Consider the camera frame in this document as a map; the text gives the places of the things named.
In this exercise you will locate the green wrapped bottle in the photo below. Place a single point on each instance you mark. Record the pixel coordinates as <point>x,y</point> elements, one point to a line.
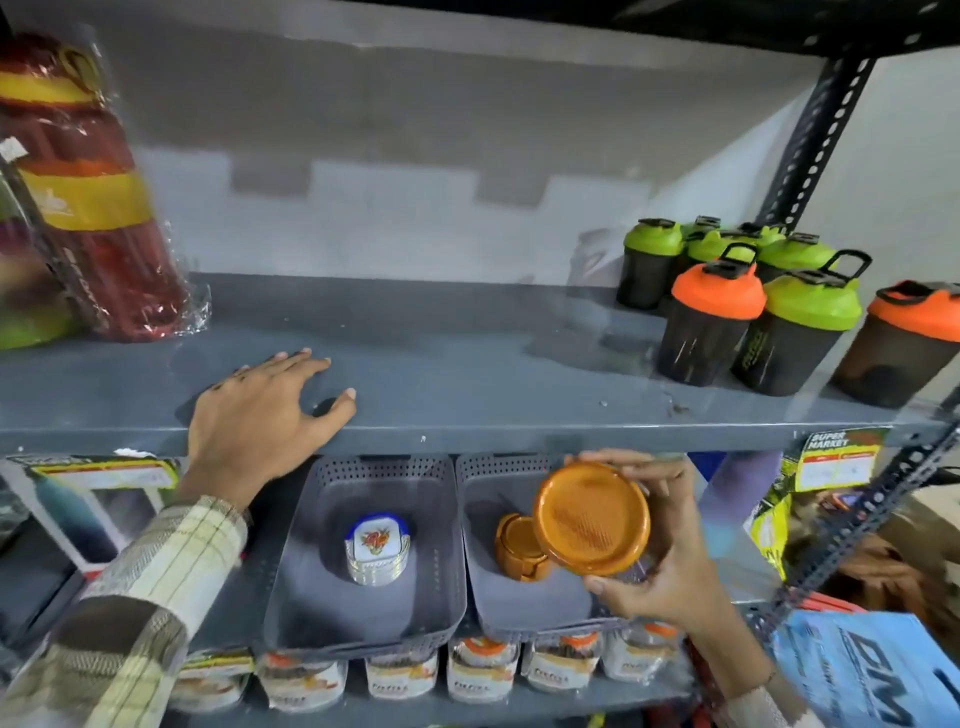
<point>26,315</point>

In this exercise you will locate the dark metal shelf board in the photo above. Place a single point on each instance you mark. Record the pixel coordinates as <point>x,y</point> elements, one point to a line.
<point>750,22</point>

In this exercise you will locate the grey metal shelf board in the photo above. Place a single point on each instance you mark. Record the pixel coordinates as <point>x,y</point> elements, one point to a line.
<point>465,375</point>

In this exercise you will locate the person's right hand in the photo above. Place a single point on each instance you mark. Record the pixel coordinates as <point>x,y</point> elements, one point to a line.
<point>679,555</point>

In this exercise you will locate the red yellow wrapped bottle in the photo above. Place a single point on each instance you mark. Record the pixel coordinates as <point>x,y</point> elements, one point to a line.
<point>97,202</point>

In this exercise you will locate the person's left little finger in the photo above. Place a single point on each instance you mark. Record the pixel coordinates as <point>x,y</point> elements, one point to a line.
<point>227,379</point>

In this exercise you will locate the person's left hand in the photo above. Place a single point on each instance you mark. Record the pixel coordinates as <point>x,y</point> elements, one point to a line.
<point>247,431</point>

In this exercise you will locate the person's left thumb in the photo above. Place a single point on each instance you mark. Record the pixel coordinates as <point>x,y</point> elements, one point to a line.
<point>334,416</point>

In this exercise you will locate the orange round plastic container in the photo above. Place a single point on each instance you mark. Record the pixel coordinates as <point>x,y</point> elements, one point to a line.
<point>591,519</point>

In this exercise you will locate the white square floral container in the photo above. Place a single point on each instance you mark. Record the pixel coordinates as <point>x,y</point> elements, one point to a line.
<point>377,549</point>

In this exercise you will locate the row of labelled clear jars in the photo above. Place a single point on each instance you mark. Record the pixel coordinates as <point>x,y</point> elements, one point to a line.
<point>480,671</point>

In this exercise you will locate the person's right forearm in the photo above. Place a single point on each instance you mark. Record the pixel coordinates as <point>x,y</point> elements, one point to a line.
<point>739,667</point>

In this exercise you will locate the white bottle picture box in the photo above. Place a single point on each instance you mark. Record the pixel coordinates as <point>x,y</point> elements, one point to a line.
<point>82,510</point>

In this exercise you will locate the yellow green packet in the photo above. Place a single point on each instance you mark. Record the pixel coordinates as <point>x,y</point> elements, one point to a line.
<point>772,532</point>

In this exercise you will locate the small orange plastic container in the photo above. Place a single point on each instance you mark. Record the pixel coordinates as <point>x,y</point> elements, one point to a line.
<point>517,547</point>

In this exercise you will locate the yellow green shelf label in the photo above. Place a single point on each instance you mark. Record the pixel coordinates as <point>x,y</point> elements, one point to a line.
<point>840,459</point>

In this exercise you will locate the person's left middle finger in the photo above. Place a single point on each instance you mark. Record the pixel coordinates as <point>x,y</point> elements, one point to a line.
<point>285,364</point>

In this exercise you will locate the brown cardboard box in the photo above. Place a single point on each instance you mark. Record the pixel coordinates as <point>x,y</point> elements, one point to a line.
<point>926,525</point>

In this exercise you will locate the grey perforated plastic basket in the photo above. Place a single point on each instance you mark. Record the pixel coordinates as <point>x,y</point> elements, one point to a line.
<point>315,592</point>
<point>517,607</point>

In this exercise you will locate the person's right thumb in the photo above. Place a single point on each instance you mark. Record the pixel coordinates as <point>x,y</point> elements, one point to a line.
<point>619,592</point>

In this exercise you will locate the black perforated rack upright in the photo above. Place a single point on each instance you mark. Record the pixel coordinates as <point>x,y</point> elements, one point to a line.
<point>814,142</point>

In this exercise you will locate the blue printed bag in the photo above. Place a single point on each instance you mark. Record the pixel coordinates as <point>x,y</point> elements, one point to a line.
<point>862,675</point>

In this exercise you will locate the person's left forearm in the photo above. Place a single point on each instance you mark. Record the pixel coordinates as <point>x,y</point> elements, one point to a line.
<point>127,615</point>

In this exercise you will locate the group of black shaker bottles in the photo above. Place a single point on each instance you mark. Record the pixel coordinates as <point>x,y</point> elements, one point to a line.
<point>795,322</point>

